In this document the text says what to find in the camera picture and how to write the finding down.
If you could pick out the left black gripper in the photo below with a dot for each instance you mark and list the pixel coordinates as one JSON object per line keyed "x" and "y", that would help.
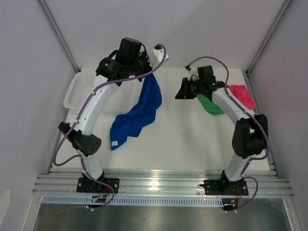
{"x": 145, "y": 57}

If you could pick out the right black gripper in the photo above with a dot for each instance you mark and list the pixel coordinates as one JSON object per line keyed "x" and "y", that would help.
{"x": 184, "y": 93}

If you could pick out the blue towel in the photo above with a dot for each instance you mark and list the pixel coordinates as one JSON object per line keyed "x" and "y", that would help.
{"x": 142, "y": 114}

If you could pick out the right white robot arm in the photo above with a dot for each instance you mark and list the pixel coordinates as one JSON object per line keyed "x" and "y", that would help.
{"x": 250, "y": 133}

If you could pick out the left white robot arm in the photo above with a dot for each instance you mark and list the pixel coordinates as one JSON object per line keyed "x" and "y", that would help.
{"x": 79, "y": 130}

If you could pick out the green towel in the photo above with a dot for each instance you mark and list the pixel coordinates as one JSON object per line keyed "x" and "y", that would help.
{"x": 209, "y": 106}

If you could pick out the white plastic basket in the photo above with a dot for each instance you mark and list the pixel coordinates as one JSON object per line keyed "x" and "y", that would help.
{"x": 78, "y": 90}

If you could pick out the pink towel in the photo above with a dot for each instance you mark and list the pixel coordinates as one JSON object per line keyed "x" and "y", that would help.
{"x": 241, "y": 93}

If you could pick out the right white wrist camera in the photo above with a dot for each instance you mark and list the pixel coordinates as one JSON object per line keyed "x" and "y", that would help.
{"x": 188, "y": 68}

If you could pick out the left aluminium corner post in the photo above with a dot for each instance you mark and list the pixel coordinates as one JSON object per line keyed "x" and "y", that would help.
{"x": 58, "y": 34}

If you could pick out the aluminium corner post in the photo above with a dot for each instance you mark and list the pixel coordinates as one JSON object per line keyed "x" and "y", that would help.
{"x": 274, "y": 26}
{"x": 58, "y": 34}

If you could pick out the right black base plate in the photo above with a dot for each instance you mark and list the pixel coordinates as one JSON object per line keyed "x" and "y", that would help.
{"x": 221, "y": 187}

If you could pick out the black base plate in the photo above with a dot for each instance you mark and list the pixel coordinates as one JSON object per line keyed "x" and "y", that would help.
{"x": 221, "y": 187}
{"x": 86, "y": 185}

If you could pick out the white slotted cable duct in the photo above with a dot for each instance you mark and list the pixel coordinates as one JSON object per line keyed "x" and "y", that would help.
{"x": 138, "y": 200}

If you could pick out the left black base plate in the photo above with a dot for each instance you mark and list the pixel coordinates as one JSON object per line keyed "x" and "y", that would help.
{"x": 86, "y": 185}

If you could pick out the right aluminium corner post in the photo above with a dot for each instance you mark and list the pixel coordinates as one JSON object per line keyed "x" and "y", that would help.
{"x": 274, "y": 26}

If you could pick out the aluminium front rail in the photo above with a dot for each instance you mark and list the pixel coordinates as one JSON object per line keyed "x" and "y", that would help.
{"x": 170, "y": 183}

